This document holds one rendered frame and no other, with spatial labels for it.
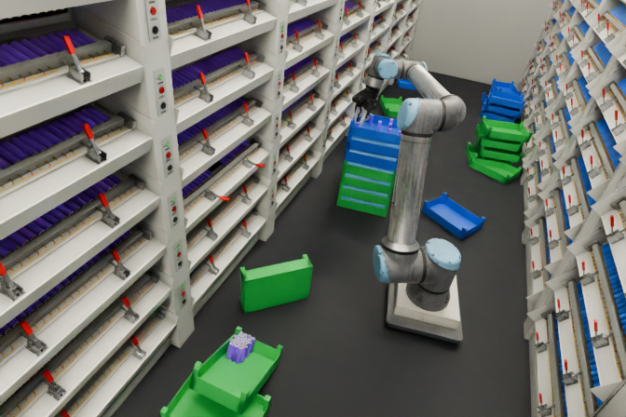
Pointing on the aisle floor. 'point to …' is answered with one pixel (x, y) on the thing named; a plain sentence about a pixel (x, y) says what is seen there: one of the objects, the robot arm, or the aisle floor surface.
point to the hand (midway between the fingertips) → (358, 122)
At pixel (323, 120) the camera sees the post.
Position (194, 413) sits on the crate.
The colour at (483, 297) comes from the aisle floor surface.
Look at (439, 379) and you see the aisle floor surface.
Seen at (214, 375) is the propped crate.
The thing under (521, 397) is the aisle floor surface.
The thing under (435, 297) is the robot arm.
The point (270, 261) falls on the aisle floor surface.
